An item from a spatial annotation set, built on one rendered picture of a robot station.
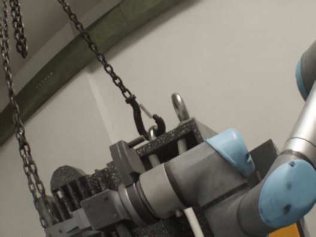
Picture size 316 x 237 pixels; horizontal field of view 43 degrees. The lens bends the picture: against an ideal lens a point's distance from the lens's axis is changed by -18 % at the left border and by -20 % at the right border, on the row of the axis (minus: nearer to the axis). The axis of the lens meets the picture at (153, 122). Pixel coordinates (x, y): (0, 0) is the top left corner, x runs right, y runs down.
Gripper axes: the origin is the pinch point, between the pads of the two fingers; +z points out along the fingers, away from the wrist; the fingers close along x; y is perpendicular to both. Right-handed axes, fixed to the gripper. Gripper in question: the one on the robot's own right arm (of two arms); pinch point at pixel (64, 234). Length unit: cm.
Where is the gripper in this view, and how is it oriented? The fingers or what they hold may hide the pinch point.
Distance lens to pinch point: 71.5
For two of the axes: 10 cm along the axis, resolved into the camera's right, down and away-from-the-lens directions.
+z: -8.7, 4.7, 1.6
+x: 2.9, 2.2, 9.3
